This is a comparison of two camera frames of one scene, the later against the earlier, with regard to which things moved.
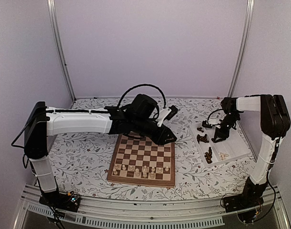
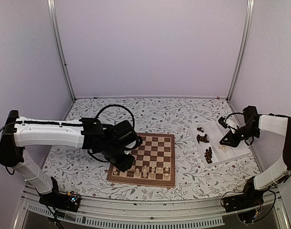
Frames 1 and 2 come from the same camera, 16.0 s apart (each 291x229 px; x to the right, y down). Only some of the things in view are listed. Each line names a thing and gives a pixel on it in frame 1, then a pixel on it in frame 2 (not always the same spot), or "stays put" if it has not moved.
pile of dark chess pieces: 203,139 stays put
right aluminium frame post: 243,49 stays put
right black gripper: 224,135 to 234,142
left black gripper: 161,139 to 125,166
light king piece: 145,173 stays put
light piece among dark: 192,192 to 166,176
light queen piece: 137,172 stays put
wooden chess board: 141,161 stays put
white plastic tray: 234,147 stays put
